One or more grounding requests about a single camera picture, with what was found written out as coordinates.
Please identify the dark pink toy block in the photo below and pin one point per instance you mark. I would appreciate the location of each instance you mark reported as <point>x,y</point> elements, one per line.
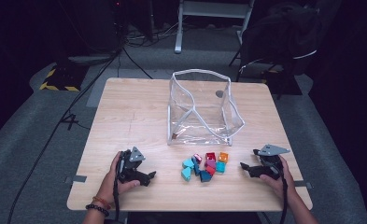
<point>197,158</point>

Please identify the light cyan toy block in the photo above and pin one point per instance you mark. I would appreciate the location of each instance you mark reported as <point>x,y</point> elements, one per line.
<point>186,174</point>
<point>188,163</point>

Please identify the teal toy block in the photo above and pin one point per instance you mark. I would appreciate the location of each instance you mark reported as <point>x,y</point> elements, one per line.
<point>220,167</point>

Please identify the black base with yellow stripes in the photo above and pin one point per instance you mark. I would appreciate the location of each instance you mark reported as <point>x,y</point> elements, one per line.
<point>66,79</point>

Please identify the black equipment stand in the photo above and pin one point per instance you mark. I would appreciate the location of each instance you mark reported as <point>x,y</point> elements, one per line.
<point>94,25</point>

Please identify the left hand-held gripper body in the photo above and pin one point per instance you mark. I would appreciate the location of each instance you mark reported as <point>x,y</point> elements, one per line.
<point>128,174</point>

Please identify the white metal stand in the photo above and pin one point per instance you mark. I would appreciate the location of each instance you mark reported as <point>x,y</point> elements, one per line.
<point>179,31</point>

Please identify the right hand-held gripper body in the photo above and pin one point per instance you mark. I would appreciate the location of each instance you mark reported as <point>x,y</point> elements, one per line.
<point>271,150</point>

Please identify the clear plastic bag white trim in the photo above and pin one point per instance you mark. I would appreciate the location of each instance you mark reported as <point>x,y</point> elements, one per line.
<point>203,137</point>

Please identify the purple toy block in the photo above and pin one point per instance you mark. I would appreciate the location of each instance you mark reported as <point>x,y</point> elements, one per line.
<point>211,163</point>

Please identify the person's right hand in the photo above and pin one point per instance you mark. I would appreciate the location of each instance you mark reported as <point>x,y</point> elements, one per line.
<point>285,186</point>

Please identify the slim blue toy block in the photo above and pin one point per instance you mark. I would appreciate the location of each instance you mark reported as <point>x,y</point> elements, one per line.
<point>196,169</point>

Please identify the dark cloth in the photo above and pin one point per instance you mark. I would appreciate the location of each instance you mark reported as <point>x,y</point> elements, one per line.
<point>280,34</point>

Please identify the orange toy block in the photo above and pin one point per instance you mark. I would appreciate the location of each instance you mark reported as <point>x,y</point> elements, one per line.
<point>223,157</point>

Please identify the red square toy block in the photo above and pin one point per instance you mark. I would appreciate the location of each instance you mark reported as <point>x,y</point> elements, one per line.
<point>210,155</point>

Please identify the grey tape strip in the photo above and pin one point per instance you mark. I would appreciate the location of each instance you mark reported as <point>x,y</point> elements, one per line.
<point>304,184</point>
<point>80,179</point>

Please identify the black chair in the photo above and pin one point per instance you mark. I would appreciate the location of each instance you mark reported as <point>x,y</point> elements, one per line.
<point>239,71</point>

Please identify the person's left hand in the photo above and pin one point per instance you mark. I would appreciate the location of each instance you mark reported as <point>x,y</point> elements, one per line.
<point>109,186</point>

